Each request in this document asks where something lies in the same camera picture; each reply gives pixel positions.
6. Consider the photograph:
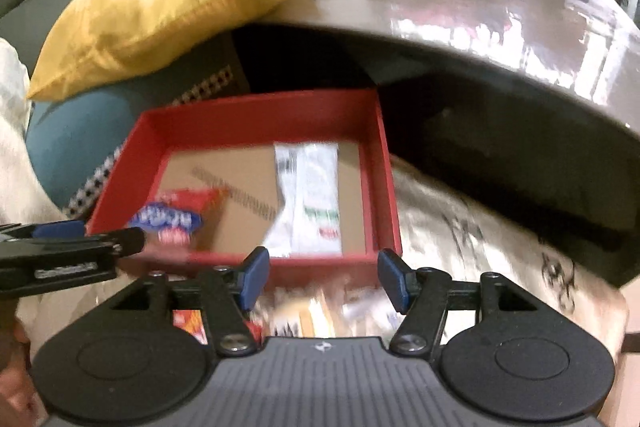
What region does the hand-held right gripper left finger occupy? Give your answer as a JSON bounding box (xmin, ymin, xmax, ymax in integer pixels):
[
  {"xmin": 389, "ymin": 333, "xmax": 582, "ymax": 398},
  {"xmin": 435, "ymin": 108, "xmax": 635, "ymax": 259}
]
[{"xmin": 107, "ymin": 247, "xmax": 271, "ymax": 356}]

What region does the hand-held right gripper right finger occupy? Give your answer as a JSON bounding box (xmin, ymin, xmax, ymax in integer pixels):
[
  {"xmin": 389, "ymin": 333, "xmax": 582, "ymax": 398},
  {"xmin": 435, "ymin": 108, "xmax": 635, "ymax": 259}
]
[{"xmin": 377, "ymin": 249, "xmax": 542, "ymax": 356}]

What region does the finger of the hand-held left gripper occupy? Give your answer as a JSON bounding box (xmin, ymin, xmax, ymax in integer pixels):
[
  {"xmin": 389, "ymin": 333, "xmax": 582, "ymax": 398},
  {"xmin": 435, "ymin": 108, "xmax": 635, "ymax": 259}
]
[
  {"xmin": 0, "ymin": 220, "xmax": 87, "ymax": 244},
  {"xmin": 0, "ymin": 227, "xmax": 146, "ymax": 299}
]

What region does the heap of pale snack packets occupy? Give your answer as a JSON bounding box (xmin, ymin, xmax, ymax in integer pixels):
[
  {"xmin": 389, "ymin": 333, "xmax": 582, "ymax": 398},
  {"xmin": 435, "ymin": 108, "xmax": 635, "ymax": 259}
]
[{"xmin": 263, "ymin": 284, "xmax": 407, "ymax": 339}]

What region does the red snack packet white print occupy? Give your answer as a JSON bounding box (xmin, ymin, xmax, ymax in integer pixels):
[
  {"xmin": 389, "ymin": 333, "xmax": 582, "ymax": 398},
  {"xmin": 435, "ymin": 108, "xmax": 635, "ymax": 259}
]
[{"xmin": 172, "ymin": 308, "xmax": 209, "ymax": 346}]

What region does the red snack packet blue logo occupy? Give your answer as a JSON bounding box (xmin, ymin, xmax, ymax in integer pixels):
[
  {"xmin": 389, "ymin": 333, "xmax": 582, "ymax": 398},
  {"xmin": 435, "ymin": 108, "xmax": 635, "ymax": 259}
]
[{"xmin": 127, "ymin": 188, "xmax": 228, "ymax": 253}]

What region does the red cardboard box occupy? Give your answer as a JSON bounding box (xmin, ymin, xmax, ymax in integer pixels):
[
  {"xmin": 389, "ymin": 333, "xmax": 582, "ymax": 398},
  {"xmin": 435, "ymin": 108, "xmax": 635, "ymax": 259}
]
[{"xmin": 86, "ymin": 88, "xmax": 403, "ymax": 290}]

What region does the person's left hand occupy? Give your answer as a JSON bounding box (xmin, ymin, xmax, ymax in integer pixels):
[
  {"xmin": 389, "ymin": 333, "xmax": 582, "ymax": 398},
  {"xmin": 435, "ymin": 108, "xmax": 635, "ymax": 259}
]
[{"xmin": 0, "ymin": 322, "xmax": 43, "ymax": 427}]

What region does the white fleece blanket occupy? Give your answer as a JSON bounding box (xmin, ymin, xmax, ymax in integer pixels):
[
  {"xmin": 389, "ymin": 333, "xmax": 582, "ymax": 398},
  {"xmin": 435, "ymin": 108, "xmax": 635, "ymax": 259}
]
[{"xmin": 0, "ymin": 38, "xmax": 101, "ymax": 358}]

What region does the teal cushion houndstooth trim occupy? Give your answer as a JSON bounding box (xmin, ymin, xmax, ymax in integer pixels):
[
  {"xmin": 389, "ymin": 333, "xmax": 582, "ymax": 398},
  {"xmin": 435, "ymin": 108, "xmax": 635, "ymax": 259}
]
[{"xmin": 25, "ymin": 32, "xmax": 251, "ymax": 220}]

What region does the yellow pillow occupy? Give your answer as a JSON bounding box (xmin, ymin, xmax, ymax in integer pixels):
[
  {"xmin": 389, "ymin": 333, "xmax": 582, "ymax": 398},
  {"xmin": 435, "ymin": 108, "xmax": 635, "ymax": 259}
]
[{"xmin": 26, "ymin": 0, "xmax": 335, "ymax": 102}]

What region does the grey glossy coffee table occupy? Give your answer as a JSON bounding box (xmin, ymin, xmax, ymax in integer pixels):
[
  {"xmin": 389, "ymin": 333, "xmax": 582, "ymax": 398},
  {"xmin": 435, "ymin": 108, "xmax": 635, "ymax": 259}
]
[{"xmin": 232, "ymin": 0, "xmax": 640, "ymax": 288}]

